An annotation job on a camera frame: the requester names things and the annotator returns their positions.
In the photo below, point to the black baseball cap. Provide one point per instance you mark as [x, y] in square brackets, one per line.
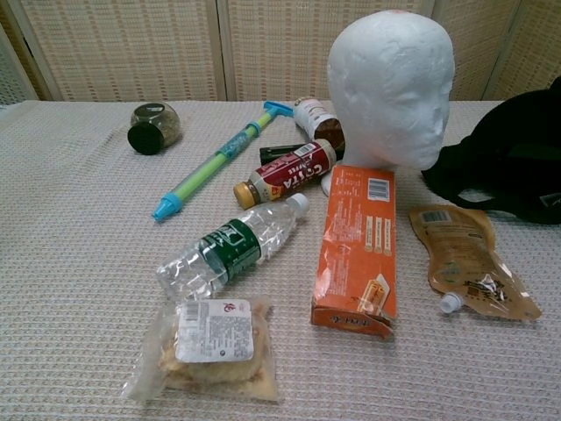
[508, 162]

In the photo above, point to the white foam mannequin head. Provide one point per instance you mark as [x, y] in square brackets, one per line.
[390, 87]

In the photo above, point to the red Costa coffee bottle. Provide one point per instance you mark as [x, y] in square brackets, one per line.
[289, 173]

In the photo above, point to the small black box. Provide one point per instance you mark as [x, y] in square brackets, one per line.
[278, 153]

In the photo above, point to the clear water bottle green label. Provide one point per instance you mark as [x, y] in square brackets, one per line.
[228, 250]

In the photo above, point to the green blue water pump toy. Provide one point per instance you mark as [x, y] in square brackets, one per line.
[219, 160]

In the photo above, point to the orange cardboard snack box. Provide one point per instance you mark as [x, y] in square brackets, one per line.
[359, 245]

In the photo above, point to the white brown drink bottle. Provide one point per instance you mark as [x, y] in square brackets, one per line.
[313, 120]

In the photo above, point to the glass jar black lid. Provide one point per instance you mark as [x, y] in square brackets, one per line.
[151, 127]

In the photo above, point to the bagged pastry with white label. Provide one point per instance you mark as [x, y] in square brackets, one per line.
[210, 351]

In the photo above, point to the brown spouted drink pouch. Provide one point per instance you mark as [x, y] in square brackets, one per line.
[464, 254]

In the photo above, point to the woven folding screen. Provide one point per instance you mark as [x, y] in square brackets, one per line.
[175, 48]

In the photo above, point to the beige woven tablecloth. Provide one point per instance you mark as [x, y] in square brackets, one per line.
[79, 263]

